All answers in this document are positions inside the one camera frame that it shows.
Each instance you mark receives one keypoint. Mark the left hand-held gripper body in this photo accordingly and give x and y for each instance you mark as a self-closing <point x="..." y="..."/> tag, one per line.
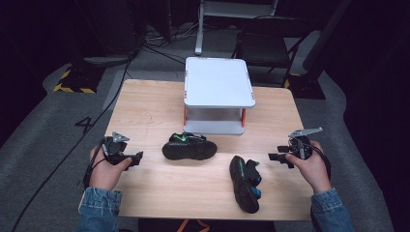
<point x="113" y="149"/>

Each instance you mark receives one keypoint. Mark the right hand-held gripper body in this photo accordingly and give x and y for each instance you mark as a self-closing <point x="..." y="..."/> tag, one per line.
<point x="302" y="144"/>

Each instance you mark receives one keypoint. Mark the person's left hand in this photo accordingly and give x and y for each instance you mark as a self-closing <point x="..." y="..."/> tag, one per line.
<point x="106" y="172"/>

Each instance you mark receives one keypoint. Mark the person's right hand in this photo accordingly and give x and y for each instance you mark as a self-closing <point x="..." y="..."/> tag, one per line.
<point x="311" y="170"/>

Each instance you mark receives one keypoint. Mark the black yellow striped stand base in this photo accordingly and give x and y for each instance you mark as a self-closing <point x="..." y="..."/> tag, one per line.
<point x="75" y="80"/>

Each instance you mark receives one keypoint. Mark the dark slanted stand with base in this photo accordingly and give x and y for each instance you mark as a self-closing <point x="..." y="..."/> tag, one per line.
<point x="314" y="58"/>

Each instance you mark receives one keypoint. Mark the white two-tier shelf rack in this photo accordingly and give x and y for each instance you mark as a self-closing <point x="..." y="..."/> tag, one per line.
<point x="216" y="82"/>

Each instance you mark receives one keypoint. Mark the black folding chair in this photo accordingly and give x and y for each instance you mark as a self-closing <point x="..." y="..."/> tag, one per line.
<point x="264" y="45"/>

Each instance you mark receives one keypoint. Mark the white metal stand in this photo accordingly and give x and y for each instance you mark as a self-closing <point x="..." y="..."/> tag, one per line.
<point x="206" y="13"/>

